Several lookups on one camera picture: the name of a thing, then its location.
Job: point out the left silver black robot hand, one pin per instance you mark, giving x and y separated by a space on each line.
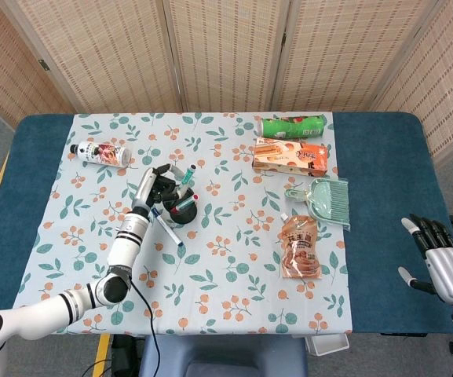
145 188

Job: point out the red-capped marker pen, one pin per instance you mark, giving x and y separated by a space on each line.
187 202

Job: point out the black-capped marker pen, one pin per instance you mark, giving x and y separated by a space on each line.
188 177

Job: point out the blue white pen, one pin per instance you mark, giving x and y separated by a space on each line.
171 233

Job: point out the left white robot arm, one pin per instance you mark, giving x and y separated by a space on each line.
124 251

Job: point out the black mesh pen cup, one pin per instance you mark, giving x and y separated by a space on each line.
187 217

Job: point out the white bottle with black cap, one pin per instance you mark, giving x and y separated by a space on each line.
100 154

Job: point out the floral leaf print tablecloth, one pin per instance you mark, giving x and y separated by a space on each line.
218 275

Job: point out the white plastic box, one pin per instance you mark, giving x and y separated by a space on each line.
326 345

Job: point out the orange biscuit box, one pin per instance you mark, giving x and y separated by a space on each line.
289 157

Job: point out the green mini broom dustpan set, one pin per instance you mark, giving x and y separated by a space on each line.
324 202

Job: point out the brown peanut butter pouch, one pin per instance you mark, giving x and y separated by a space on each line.
300 251

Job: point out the green chips can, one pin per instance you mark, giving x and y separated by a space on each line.
289 127

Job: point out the woven bamboo folding screen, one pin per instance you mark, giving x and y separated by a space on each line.
226 51

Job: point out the blue padded seat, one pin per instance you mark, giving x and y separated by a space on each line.
222 357

